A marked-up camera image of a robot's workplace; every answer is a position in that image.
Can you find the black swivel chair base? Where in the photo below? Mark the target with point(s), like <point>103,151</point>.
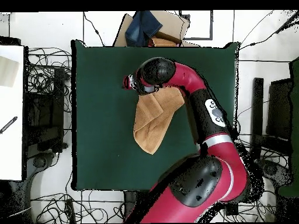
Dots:
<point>39,162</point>
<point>273,170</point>

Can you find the black upright post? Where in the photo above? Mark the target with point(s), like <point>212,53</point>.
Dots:
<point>257,105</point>

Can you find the tan terry towel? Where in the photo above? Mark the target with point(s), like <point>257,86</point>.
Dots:
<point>149,126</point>

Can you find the black ribbed rod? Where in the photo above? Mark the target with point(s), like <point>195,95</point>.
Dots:
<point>8,124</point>

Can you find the black rectangular frame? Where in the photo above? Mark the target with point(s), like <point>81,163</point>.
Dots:
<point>211,25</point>

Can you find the white desk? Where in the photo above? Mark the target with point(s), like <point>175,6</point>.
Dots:
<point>11,140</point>

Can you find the blue denim jeans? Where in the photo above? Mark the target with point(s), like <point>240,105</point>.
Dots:
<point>142,28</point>

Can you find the brown cardboard box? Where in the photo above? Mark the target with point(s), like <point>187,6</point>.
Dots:
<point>172,23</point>

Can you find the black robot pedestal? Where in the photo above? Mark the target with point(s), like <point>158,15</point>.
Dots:
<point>133,200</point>

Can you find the dark green table cloth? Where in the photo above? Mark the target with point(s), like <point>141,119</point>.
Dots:
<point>105,105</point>

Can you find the black equipment rack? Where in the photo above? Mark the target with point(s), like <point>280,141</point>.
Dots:
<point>44,116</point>

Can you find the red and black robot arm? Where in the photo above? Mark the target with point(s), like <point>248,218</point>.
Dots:
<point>191,79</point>

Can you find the beige paper sheet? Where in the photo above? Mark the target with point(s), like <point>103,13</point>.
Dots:
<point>8,72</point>

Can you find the black chair panel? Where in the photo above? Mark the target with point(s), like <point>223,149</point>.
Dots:
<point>280,105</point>

